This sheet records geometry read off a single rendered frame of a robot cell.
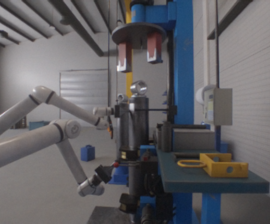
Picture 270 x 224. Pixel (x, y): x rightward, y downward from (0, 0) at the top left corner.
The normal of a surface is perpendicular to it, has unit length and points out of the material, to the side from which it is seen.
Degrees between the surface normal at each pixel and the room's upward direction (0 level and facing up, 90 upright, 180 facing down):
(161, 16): 90
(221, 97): 90
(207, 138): 90
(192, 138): 90
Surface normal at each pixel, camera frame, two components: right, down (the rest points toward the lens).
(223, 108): -0.08, 0.01
